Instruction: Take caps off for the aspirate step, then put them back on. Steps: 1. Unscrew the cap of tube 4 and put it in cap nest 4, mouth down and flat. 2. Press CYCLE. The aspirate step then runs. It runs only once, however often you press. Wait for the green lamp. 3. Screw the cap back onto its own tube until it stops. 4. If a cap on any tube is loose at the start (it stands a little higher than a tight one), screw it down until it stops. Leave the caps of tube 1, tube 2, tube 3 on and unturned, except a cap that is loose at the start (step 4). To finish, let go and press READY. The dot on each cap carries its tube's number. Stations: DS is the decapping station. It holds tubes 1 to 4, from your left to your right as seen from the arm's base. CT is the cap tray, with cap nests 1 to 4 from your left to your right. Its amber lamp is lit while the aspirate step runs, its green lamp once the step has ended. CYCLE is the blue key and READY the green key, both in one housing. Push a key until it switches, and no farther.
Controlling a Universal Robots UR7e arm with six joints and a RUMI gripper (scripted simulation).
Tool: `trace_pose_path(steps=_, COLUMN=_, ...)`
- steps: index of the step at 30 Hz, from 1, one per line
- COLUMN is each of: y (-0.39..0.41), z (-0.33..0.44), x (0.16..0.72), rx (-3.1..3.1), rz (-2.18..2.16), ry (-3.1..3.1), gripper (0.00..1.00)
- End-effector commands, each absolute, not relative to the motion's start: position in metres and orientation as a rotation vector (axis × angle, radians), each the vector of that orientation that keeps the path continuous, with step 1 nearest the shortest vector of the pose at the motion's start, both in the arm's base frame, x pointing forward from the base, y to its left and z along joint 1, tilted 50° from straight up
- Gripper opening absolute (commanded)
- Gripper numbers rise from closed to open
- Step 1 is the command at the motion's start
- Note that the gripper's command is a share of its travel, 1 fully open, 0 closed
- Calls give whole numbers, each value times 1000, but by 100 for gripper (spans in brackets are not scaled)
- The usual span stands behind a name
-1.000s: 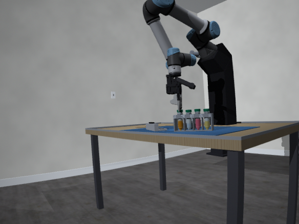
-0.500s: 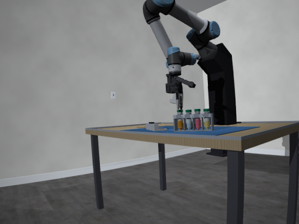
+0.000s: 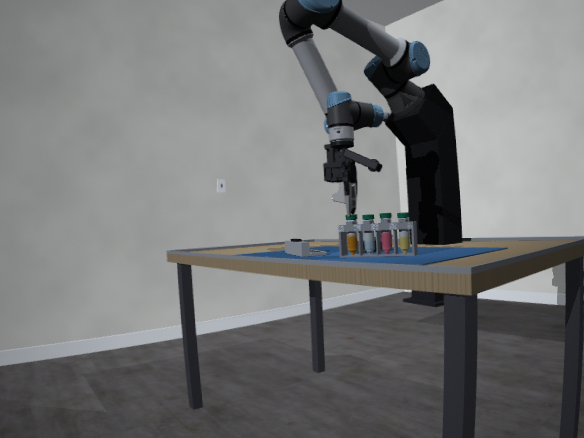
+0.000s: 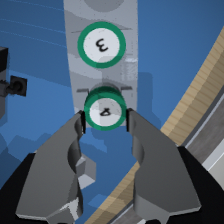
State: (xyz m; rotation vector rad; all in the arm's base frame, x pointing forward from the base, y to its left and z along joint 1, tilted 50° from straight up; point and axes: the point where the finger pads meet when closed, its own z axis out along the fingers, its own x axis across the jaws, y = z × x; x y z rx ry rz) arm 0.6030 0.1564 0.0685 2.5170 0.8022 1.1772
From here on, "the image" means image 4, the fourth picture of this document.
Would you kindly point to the green screw cap with white top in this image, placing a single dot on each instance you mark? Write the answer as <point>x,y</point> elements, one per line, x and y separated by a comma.
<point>105,108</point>

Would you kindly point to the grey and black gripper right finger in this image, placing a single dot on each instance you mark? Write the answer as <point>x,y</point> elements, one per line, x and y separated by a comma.
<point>171,185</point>

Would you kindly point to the blue work mat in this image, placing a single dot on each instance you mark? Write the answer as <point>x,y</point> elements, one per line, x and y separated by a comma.
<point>174,39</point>

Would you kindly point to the white control box with blue and green buttons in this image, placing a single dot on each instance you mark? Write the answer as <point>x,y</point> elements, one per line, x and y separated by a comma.
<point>17,85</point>

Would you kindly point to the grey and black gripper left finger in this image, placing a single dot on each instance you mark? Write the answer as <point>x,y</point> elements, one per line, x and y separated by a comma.
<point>44,188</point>

